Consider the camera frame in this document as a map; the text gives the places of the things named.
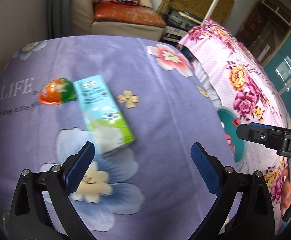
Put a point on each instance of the purple floral bed cover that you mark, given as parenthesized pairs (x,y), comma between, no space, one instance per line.
(142,183)

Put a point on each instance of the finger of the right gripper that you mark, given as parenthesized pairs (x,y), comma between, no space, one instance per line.
(275,138)

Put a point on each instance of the teal plastic trash bin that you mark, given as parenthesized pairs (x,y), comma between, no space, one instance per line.
(226,117)

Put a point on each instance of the cream leather sofa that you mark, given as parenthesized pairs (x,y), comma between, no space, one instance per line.
(82,22)

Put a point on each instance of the red sticker on bin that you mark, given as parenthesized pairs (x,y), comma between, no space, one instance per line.
(236,122)

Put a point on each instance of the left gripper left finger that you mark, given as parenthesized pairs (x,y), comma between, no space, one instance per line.
(29,218)

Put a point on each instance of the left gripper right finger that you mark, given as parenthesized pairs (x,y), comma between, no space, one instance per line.
(243,207)

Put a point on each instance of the pink floral bed quilt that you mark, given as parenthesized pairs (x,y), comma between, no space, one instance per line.
(234,79)

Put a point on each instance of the pink nabati wafer bag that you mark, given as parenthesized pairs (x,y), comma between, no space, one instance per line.
(230,143)

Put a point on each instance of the blue green milk carton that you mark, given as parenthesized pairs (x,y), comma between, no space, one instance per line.
(102,115)

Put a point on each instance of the person's right hand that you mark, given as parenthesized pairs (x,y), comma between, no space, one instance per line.
(286,191)

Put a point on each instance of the orange green jelly cup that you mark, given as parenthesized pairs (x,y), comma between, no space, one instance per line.
(57,91)

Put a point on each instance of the orange leather seat cushion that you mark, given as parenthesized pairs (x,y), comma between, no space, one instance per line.
(131,14)

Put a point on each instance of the teal wardrobe doors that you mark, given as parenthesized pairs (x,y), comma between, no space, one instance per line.
(278,70)

